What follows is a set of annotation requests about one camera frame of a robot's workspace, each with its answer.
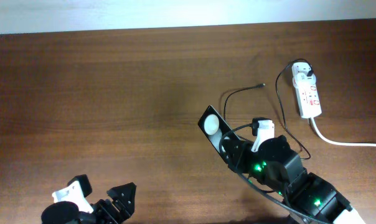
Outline white power strip cord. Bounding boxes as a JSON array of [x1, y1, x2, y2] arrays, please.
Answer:
[[309, 117, 376, 148]]

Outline white usb charger plug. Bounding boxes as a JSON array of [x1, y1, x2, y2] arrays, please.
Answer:
[[291, 62, 316, 88]]

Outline black smartphone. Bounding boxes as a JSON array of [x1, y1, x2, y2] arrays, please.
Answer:
[[198, 105, 241, 158]]

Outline white power strip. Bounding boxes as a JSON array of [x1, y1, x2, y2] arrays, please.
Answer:
[[295, 84, 322, 119]]

